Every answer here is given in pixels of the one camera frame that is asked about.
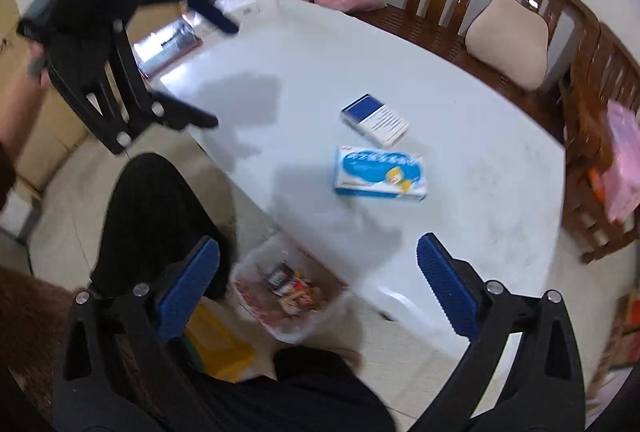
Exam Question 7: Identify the light blue box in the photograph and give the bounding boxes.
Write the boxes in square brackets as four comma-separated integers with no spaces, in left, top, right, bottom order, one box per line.
[334,147,428,203]

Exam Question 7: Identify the dark blue and white box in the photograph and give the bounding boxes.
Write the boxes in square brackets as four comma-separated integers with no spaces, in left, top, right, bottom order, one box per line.
[341,93,410,149]

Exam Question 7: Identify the brown cardboard box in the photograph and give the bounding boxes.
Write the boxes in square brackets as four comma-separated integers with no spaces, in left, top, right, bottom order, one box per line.
[0,0,98,200]

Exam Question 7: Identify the person's left hand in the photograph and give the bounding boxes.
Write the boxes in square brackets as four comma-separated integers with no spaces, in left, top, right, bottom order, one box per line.
[0,40,51,158]

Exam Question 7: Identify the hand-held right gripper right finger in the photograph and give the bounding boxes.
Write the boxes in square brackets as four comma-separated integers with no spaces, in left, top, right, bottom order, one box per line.
[416,233,586,432]

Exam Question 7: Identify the clear plastic trash bag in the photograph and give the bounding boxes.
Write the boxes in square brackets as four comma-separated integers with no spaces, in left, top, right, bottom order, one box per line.
[230,232,352,346]

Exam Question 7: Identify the small white carton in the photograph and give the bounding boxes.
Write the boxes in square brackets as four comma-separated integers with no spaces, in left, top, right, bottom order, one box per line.
[192,10,224,49]

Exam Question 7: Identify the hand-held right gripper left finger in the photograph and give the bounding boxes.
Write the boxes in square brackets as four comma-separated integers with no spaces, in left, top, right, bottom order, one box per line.
[52,236,222,432]

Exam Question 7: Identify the orange snack packet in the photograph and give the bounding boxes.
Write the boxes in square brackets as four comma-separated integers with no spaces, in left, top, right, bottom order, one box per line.
[278,276,326,316]

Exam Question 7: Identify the dark colourful packet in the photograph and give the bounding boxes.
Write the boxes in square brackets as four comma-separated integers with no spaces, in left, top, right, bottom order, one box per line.
[266,262,297,297]

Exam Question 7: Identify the brown wooden armchair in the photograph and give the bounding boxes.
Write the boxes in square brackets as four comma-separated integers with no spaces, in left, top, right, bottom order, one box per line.
[560,22,640,265]

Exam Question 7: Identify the beige cushion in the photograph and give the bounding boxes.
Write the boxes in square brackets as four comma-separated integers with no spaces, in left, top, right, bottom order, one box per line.
[465,0,551,91]

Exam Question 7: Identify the yellow bag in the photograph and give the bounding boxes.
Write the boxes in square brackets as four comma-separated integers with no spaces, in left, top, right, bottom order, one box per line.
[184,299,259,384]

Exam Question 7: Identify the white flat box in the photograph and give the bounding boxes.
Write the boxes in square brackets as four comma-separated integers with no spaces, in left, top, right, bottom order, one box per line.
[214,0,261,21]

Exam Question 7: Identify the black pants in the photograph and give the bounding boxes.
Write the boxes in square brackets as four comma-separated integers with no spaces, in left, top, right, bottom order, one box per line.
[90,152,397,432]

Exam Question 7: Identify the brown wooden bench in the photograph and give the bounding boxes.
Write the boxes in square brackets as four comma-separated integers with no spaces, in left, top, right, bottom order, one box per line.
[317,0,601,144]

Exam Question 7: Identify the brown fuzzy jacket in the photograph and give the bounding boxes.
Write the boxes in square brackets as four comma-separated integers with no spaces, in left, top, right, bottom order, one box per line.
[0,266,78,418]

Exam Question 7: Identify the pink plastic bag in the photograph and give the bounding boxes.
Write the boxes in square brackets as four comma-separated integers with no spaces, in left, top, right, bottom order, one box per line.
[600,100,640,226]

